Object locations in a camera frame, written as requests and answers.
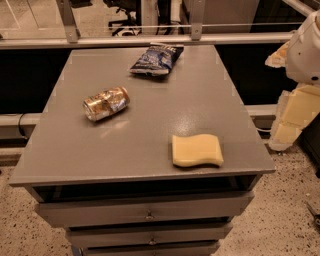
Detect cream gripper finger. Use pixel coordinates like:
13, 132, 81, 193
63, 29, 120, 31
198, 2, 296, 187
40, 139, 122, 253
265, 42, 289, 68
268, 84, 320, 151

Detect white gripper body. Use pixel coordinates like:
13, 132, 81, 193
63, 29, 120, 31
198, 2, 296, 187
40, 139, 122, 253
286, 10, 320, 84

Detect orange soda can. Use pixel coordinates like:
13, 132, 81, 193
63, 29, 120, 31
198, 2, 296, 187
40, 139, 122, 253
83, 86, 130, 122

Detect grey metal railing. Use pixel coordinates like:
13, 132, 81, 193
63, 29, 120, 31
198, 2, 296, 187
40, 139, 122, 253
0, 0, 320, 51

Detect yellow sponge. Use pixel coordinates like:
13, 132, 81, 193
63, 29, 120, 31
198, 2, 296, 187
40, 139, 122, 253
172, 134, 224, 167

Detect blue chip bag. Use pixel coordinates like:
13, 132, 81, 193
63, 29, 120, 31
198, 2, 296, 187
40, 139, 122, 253
129, 43, 184, 76

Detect black office chair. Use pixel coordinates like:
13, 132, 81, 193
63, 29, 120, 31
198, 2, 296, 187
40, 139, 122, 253
103, 0, 141, 36

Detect grey drawer cabinet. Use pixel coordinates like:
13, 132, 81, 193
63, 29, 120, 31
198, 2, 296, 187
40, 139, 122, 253
8, 44, 277, 256

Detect bottom grey drawer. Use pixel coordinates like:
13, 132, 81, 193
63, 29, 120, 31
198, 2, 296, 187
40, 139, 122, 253
84, 241, 220, 256

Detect grey drawer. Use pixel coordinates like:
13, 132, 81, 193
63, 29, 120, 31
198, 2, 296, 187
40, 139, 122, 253
36, 191, 254, 227
66, 222, 232, 248
84, 241, 220, 256

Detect middle grey drawer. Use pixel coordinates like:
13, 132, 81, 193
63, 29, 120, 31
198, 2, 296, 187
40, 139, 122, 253
66, 222, 232, 248

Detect top grey drawer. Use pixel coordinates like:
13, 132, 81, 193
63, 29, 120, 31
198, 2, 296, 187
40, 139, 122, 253
36, 191, 254, 227

